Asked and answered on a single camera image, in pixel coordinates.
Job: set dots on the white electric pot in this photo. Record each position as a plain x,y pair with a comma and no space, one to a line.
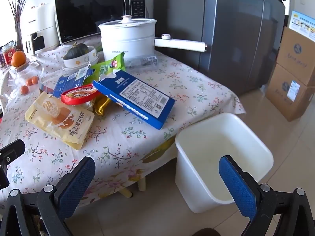
123,39

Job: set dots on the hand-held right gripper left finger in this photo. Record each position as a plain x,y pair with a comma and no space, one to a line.
76,179

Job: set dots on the green snack bag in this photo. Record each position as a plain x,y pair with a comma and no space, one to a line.
108,66

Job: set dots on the dark green pumpkin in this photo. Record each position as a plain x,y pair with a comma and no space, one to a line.
76,50

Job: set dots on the torn blue carton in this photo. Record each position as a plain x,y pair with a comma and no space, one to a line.
66,82

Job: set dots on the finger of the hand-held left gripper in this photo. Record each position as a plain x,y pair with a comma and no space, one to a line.
13,148

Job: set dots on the vase with dry twigs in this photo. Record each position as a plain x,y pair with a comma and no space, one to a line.
19,34

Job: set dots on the floral tablecloth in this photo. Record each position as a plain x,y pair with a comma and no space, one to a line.
110,140

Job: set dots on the blue white printed box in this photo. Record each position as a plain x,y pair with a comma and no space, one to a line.
302,24

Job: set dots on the large orange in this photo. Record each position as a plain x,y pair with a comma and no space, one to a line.
18,59

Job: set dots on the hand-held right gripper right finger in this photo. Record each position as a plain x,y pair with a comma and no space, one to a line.
240,189

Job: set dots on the black microwave oven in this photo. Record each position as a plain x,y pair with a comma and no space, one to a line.
86,9

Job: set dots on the white dish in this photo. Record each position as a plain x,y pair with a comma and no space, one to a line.
81,68

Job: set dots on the brown fuzzy slipper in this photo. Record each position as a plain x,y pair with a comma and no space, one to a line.
206,233

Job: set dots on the small orange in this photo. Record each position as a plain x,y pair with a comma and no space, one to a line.
35,80
29,81
24,90

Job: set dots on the white kitchen appliance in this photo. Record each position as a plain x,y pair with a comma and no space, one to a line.
41,24

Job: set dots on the white plastic bin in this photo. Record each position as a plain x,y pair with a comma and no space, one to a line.
192,177

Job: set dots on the blue carton with label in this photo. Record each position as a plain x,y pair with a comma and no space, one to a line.
137,95

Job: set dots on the yellow snack packet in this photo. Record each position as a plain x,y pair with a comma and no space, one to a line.
101,107

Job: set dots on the red label jar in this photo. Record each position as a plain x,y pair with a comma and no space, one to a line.
8,54

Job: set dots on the red snack packet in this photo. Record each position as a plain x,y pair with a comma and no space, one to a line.
78,94

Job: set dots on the cream table leg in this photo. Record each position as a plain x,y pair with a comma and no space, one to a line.
126,193
142,185

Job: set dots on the brown cardboard box white label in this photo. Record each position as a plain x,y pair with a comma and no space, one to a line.
278,95

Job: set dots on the glass jar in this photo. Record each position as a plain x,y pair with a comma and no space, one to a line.
27,71

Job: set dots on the clear plastic container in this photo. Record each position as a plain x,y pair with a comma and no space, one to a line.
142,61

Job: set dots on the beige snack pouch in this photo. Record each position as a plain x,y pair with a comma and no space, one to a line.
56,120

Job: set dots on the white flower-print bowl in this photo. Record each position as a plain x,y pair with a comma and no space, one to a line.
82,58

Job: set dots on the grey refrigerator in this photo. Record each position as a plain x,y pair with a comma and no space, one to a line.
233,41

